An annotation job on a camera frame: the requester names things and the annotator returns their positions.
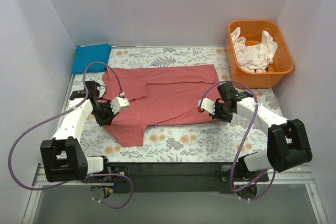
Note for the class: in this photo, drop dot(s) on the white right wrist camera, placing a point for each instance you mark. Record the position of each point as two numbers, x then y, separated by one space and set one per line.
206 105

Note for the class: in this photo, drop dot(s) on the floral table mat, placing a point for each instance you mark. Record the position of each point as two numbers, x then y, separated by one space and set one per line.
214 142

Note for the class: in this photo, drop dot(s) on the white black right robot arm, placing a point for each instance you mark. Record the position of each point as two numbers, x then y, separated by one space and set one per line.
287 141

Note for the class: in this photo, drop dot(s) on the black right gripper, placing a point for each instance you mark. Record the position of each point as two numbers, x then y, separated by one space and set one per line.
219 111

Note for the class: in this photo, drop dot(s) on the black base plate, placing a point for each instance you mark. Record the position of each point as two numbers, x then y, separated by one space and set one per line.
157 185

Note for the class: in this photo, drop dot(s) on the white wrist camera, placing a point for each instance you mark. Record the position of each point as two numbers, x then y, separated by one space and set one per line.
206 105
118 104

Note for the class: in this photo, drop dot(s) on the orange plastic basket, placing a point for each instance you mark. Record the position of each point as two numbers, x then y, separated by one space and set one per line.
252 31

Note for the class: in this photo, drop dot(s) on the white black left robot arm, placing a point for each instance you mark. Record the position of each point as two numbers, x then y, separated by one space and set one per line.
63 157

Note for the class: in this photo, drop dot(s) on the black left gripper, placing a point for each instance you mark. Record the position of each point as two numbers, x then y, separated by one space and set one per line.
105 115

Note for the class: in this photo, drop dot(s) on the white t shirts in basket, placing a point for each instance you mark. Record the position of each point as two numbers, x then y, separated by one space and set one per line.
255 58

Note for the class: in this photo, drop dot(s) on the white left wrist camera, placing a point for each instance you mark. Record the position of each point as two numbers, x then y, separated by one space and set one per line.
118 104

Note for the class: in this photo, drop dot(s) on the folded blue t shirt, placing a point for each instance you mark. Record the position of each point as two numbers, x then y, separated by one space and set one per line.
85 55

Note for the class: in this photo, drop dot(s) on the aluminium frame rail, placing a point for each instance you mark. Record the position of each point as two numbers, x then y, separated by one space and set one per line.
298 175

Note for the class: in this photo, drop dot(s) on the red t shirt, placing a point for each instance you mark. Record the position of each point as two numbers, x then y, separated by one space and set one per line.
165 96

